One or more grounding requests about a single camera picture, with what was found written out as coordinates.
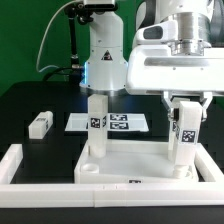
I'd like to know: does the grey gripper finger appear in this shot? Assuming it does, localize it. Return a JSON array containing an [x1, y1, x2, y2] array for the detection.
[[200, 92, 213, 121], [162, 91, 175, 120]]

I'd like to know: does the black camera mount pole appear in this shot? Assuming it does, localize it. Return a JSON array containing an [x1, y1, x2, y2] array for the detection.
[[64, 3, 91, 85]]

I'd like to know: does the white desk tabletop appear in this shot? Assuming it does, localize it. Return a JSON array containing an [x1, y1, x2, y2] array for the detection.
[[74, 139, 199, 184]]

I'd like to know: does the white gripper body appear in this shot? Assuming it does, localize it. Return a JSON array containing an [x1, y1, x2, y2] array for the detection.
[[126, 45, 224, 96]]

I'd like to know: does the white U-shaped obstacle frame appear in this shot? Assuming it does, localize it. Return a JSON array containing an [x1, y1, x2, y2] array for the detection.
[[0, 144, 224, 208]]

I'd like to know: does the marker tag sheet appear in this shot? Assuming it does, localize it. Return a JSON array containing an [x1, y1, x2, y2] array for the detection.
[[65, 113, 149, 132]]

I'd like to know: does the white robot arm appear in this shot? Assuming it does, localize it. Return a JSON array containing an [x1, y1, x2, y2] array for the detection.
[[80, 0, 224, 118]]

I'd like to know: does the white cable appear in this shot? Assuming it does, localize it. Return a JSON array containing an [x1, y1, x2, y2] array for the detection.
[[36, 0, 81, 76]]

